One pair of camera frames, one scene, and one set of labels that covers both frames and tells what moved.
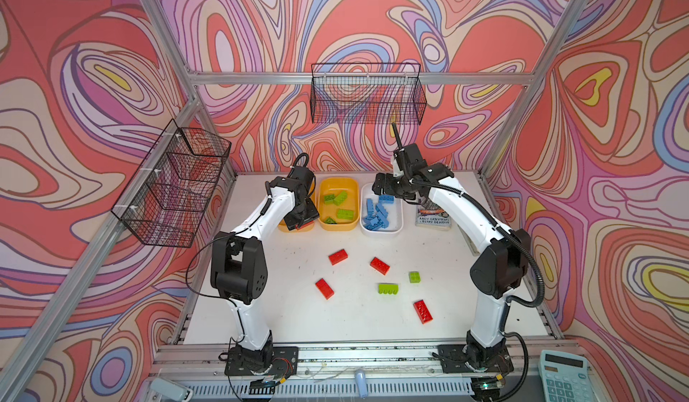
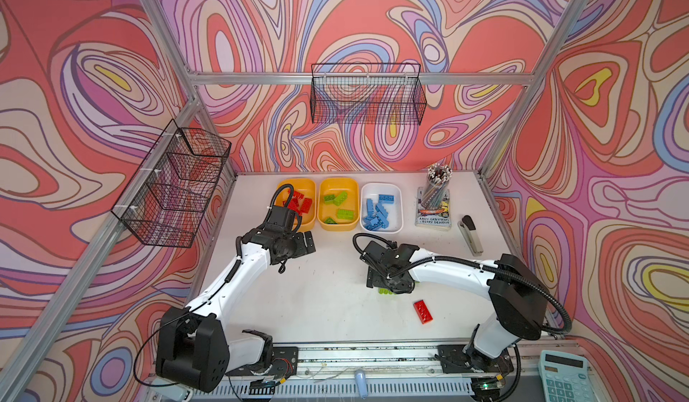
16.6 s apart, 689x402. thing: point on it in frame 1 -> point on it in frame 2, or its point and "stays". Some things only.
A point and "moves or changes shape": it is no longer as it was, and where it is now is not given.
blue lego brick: (379, 208) stays
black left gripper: (292, 223) -> (301, 248)
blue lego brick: (382, 217) stays
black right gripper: (388, 185) -> (373, 280)
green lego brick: (340, 197) stays
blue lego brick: (372, 223) stays
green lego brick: (344, 214) stays
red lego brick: (338, 257) moves or changes shape
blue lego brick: (387, 198) stays
